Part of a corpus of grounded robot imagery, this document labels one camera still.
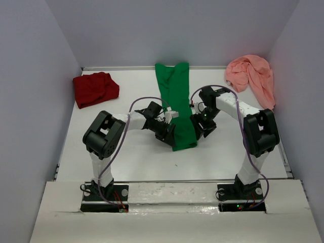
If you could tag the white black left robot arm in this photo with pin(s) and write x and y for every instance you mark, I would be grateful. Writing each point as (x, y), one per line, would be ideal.
(105, 136)

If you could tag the white front cover board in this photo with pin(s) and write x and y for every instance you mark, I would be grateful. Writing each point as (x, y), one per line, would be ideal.
(175, 212)

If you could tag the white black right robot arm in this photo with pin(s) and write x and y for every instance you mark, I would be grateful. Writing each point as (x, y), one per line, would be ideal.
(259, 134)

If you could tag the salmon pink t shirt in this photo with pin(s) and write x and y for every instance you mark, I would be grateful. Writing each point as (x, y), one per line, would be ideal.
(255, 72)

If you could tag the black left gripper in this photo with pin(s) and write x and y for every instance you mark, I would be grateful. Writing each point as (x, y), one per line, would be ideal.
(168, 134)

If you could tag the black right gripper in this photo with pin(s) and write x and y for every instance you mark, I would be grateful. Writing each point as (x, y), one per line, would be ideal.
(198, 127)

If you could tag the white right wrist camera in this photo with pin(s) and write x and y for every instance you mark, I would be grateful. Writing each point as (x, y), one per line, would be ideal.
(197, 107)

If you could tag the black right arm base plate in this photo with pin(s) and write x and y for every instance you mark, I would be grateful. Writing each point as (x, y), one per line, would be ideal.
(231, 201)

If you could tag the dark red t shirt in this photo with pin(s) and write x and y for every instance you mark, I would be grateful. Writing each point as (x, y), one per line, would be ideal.
(92, 89)

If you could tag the green t shirt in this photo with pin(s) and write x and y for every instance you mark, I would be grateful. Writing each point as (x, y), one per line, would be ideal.
(173, 84)

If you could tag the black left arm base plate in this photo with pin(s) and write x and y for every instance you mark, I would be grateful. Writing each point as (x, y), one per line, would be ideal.
(115, 201)

